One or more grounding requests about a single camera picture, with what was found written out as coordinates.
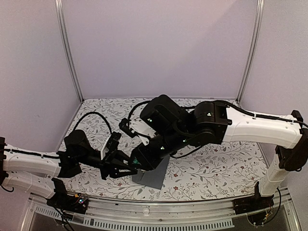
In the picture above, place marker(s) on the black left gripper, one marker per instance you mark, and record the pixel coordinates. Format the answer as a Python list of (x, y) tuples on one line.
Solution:
[(110, 163)]

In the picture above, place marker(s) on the floral patterned table mat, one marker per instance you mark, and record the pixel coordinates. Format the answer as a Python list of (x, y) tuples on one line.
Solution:
[(213, 172)]

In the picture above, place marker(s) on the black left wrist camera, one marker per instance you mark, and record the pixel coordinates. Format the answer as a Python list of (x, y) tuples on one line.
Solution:
[(113, 141)]

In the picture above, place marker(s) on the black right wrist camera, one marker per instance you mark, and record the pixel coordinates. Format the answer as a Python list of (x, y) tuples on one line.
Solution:
[(124, 126)]

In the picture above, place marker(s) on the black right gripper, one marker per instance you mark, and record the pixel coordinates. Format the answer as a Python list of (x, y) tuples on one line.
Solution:
[(148, 162)]

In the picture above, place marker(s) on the left aluminium frame post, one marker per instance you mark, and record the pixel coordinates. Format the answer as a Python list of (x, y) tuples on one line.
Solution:
[(67, 50)]

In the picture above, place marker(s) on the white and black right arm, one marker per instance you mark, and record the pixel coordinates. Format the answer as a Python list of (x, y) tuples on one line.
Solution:
[(215, 122)]

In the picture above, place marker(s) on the aluminium slotted front rail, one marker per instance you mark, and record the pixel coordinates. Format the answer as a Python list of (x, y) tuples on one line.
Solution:
[(122, 215)]

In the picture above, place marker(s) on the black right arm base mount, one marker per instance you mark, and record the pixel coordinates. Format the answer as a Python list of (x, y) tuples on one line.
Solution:
[(252, 203)]

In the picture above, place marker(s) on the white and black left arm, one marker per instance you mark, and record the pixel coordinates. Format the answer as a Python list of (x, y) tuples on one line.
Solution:
[(41, 172)]

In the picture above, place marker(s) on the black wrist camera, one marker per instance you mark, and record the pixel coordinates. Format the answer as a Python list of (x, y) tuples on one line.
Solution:
[(113, 141), (124, 126)]

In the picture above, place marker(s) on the grey-blue envelope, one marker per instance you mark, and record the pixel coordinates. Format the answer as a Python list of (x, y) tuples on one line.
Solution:
[(153, 178)]

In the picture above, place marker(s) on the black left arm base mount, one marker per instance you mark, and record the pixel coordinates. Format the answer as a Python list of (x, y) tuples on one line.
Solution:
[(77, 203)]

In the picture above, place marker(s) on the aluminium frame post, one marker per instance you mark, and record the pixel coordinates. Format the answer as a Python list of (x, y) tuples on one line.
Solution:
[(67, 50), (252, 50)]

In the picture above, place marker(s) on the green glue stick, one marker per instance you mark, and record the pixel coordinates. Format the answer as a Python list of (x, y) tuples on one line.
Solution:
[(135, 162)]

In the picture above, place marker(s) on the right aluminium frame post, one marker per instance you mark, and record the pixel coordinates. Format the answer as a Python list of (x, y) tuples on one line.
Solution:
[(252, 50)]

